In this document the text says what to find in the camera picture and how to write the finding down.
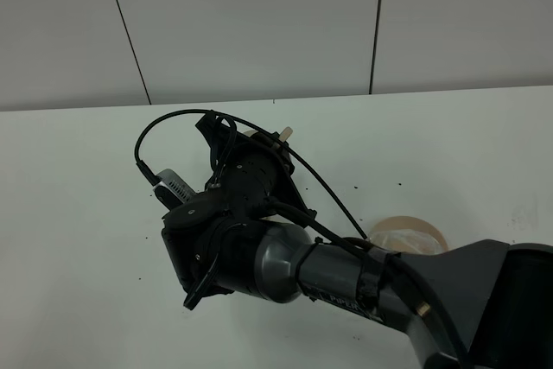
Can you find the beige teapot saucer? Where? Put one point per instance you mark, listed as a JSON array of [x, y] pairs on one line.
[[408, 234]]

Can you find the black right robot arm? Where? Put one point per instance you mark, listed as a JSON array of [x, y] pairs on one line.
[[483, 305]]

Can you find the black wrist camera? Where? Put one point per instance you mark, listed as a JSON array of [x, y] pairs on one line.
[[171, 190]]

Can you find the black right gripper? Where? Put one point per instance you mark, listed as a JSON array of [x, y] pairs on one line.
[[248, 177]]

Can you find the beige teapot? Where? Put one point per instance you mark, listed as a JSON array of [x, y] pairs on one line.
[[281, 135]]

